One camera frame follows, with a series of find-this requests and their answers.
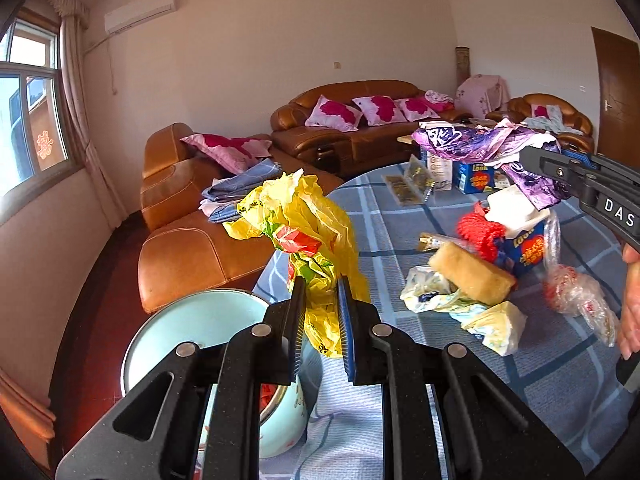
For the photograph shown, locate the blue snack box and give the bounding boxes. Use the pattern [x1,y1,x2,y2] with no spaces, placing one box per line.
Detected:
[492,220,548,278]

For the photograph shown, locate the light blue cloth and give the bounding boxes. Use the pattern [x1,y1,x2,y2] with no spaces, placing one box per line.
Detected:
[520,115,566,135]

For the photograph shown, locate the white milk carton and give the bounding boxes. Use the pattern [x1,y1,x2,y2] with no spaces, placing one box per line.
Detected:
[420,147,456,192]

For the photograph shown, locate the pink floral cover cloth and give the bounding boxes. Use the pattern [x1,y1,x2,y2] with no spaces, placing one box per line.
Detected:
[454,74,511,120]

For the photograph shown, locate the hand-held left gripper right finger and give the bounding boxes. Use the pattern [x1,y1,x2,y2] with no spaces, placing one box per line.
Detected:
[336,276,586,480]

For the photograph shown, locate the brown leather chaise sofa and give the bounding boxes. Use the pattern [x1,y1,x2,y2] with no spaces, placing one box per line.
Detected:
[138,122,346,316]

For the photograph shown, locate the white air conditioner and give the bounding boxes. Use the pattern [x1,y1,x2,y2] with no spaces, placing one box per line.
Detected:
[103,0,177,35]

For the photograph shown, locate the blue plaid tablecloth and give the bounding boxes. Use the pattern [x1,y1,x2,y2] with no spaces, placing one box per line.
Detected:
[252,160,640,480]

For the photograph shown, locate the clear standing snack packet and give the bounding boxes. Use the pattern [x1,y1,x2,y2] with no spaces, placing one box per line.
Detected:
[404,154,436,203]

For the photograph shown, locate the brown leather armchair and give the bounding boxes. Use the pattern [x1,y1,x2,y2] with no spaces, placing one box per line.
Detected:
[487,93,596,153]

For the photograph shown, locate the light blue trash bin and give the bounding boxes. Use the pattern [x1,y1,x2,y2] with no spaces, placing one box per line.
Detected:
[121,289,321,458]

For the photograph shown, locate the brown wooden door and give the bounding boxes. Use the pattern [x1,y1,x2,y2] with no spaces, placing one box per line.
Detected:
[591,26,640,156]

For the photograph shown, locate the gold foil wrapper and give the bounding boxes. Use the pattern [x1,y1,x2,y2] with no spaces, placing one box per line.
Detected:
[419,232,466,253]

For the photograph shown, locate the white crumpled plastic bag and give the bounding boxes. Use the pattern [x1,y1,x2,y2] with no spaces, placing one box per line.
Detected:
[400,265,481,313]

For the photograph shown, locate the pale yellow wrapper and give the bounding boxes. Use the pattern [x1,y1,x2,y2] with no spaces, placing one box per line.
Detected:
[450,300,528,357]

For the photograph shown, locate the tall patterned cylinder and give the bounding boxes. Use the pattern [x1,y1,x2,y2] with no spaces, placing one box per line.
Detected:
[454,46,472,96]

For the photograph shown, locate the blue carton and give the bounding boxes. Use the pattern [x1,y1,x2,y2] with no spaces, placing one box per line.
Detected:
[452,157,511,196]

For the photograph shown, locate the folded pink cloth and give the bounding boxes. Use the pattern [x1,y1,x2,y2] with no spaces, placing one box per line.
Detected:
[424,89,456,112]

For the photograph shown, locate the person's right hand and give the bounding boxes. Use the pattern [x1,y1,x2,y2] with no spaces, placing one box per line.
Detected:
[617,244,640,361]

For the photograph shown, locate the yellow sponge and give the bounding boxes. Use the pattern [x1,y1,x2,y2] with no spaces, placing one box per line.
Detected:
[428,241,517,306]

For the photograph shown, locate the flat clear snack packet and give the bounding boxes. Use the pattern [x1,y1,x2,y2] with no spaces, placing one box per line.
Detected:
[382,175,423,206]

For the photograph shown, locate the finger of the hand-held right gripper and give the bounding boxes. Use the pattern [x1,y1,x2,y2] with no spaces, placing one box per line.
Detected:
[560,148,640,176]
[519,146,598,196]

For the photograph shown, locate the folded blue plaid bedsheets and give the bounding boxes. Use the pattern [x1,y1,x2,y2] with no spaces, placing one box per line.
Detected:
[200,159,283,223]

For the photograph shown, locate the beige floral curtain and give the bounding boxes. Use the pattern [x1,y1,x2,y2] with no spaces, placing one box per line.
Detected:
[32,0,128,221]

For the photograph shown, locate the small pink floral pillow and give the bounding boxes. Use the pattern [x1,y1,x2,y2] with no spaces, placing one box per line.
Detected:
[530,104,566,123]

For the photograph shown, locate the clear plastic bag red print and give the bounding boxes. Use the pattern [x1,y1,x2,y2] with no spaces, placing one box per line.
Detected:
[542,210,621,348]

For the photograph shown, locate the sliding window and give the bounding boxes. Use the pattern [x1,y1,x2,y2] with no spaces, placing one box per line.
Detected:
[0,17,83,211]

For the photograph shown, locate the purple plastic bag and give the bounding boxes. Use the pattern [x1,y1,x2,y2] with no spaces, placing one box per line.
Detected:
[411,122,576,211]

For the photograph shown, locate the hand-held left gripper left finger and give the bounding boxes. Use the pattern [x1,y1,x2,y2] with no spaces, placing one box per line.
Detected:
[55,276,307,480]

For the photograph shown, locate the white tissue paper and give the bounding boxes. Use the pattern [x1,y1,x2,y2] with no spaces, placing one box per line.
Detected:
[482,185,551,226]

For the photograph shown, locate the yellow plastic bag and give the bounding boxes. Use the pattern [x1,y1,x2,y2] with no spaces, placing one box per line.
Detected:
[222,170,371,358]

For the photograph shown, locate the red foam net sleeve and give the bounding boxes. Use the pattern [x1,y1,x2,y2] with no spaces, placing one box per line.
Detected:
[457,201,507,263]

